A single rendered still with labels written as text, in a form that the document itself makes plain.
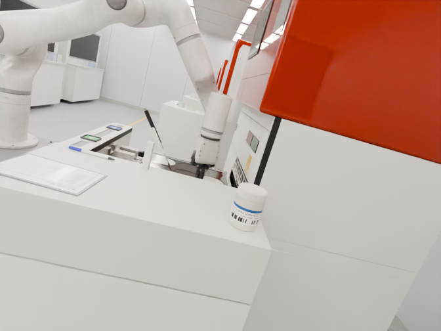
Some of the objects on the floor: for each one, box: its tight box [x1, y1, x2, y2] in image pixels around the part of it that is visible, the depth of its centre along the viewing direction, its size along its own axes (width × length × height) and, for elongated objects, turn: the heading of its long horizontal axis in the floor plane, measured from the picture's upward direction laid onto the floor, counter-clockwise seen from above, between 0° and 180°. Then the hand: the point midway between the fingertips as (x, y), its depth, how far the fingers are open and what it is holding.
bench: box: [56, 29, 105, 102], centre depth 699 cm, size 108×180×200 cm, turn 137°
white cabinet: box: [0, 252, 251, 331], centre depth 117 cm, size 64×96×82 cm, turn 137°
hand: (199, 175), depth 109 cm, fingers closed
